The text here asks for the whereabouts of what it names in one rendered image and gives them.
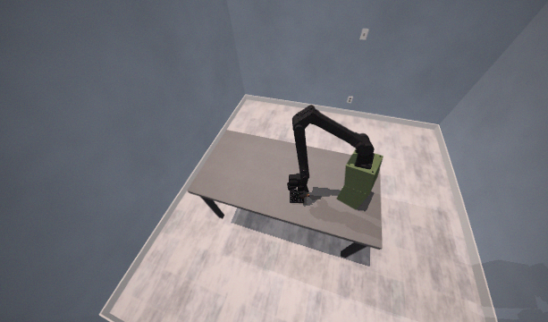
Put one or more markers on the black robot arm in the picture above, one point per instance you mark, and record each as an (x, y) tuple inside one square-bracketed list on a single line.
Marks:
[(308, 115)]

